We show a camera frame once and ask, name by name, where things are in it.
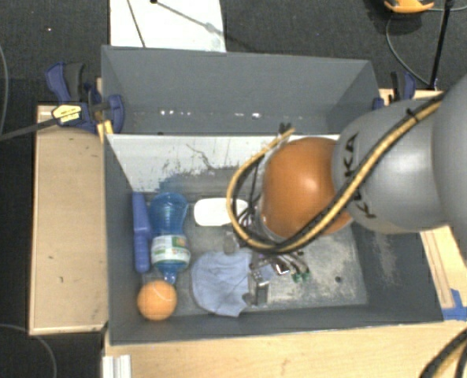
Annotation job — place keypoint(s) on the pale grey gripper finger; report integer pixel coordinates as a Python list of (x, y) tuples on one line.
[(263, 290), (253, 286)]

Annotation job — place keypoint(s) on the light blue cloth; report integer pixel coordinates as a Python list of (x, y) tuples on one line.
[(217, 282)]

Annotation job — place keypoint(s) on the white oval soap bar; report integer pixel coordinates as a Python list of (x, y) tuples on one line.
[(213, 212)]

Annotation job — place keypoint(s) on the clear blue plastic bottle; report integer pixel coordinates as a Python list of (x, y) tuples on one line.
[(170, 234)]

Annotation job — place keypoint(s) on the orange ball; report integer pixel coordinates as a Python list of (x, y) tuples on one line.
[(156, 300)]

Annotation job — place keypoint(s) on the blue flat block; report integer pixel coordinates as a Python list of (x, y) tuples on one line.
[(141, 234)]

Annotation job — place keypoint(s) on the grey metal bin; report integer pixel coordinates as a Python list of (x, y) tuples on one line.
[(225, 93)]

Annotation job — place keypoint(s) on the pale wood board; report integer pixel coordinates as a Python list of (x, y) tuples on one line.
[(67, 227)]

